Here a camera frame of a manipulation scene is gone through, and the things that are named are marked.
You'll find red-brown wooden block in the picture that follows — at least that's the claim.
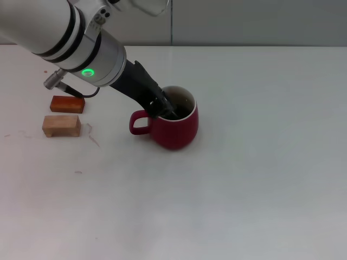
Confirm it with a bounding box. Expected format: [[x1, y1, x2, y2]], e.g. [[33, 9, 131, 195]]
[[50, 95, 86, 114]]

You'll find light wooden block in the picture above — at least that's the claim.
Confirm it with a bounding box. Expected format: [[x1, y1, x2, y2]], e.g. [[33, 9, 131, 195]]
[[42, 115, 82, 138]]

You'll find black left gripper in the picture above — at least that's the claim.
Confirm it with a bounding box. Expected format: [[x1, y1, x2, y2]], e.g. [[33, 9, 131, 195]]
[[109, 61, 177, 120]]

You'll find grey left arm cable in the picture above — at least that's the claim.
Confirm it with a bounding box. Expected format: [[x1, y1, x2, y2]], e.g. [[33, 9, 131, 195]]
[[59, 82, 100, 99]]

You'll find red ceramic mug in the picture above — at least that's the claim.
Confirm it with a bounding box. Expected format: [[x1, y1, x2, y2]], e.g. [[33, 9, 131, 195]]
[[128, 85, 200, 151]]

